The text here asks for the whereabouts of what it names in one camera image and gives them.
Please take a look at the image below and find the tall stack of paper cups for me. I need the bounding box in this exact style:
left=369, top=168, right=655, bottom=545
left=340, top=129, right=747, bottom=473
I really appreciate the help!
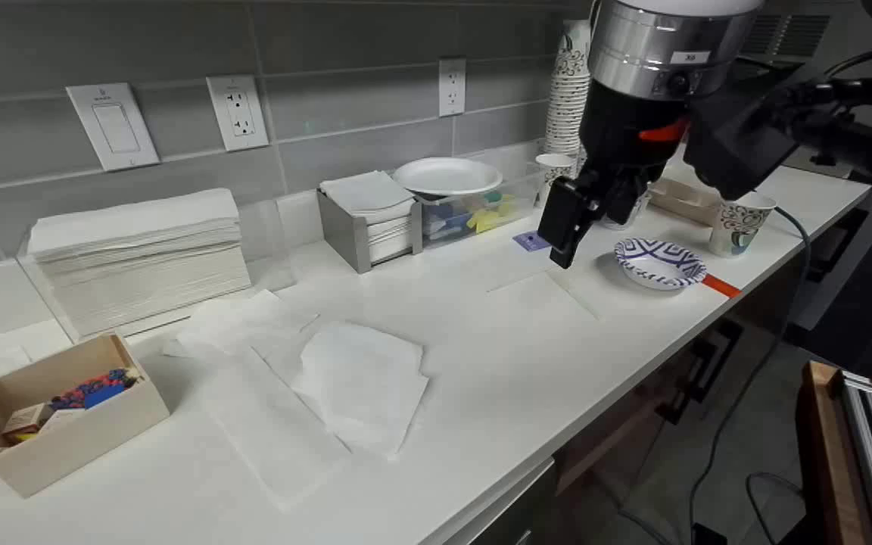
left=545, top=18, right=591, bottom=153

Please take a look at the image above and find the grey napkin holder with napkins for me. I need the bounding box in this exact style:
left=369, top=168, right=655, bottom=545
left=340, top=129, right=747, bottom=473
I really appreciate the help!
left=316, top=168, right=421, bottom=272

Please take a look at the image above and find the white light switch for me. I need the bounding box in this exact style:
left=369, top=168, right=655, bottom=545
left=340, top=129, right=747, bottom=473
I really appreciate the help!
left=66, top=83, right=158, bottom=168

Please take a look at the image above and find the white paper plate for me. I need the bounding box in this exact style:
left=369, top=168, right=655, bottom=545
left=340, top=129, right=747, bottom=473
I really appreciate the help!
left=394, top=156, right=503, bottom=196

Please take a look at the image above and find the cardboard box with items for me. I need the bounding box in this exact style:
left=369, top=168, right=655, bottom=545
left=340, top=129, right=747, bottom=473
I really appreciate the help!
left=0, top=335, right=171, bottom=496

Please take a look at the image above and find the orange tape strip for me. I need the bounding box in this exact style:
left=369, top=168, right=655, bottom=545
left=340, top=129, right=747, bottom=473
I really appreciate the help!
left=703, top=272, right=742, bottom=301

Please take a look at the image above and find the loose white napkins pile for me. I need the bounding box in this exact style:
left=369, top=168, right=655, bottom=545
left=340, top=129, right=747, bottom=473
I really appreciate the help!
left=171, top=292, right=430, bottom=508

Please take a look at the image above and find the stack of white paper towels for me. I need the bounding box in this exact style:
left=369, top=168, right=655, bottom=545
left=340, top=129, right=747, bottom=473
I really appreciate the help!
left=21, top=188, right=253, bottom=338

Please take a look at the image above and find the brown flat box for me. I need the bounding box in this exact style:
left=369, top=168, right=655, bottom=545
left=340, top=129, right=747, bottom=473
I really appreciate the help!
left=649, top=179, right=722, bottom=223

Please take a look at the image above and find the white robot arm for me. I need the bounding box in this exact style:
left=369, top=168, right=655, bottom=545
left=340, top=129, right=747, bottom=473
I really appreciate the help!
left=539, top=0, right=872, bottom=265

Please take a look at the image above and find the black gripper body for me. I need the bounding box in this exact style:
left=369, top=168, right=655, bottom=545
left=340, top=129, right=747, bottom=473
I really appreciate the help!
left=569, top=83, right=687, bottom=223

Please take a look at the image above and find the patterned paper cup at edge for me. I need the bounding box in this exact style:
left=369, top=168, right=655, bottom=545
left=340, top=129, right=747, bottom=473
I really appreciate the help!
left=708, top=190, right=775, bottom=253

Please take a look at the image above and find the black cable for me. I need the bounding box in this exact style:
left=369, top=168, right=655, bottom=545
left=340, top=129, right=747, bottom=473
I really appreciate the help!
left=684, top=205, right=814, bottom=545

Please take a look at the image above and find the blue patterned bowl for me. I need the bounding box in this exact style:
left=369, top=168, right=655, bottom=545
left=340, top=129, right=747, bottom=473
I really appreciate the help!
left=614, top=239, right=706, bottom=295

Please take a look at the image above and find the small blue card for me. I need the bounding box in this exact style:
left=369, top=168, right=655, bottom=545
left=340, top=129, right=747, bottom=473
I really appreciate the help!
left=515, top=232, right=549, bottom=252

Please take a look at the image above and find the white power outlet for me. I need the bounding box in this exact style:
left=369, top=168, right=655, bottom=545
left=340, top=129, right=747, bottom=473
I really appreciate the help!
left=206, top=77, right=268, bottom=152
left=437, top=61, right=468, bottom=114

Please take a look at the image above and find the white power outlet right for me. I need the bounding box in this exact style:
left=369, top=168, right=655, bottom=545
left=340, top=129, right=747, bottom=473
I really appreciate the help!
left=437, top=61, right=468, bottom=114

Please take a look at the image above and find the clear plastic container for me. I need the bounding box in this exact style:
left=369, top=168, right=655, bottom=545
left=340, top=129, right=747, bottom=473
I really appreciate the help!
left=418, top=190, right=520, bottom=244

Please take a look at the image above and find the white power outlet left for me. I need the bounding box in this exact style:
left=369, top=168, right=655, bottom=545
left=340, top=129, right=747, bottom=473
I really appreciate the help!
left=206, top=77, right=268, bottom=152

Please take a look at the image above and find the patterned paper cup near wall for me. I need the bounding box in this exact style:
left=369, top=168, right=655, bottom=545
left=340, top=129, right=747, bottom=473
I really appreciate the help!
left=536, top=152, right=578, bottom=203

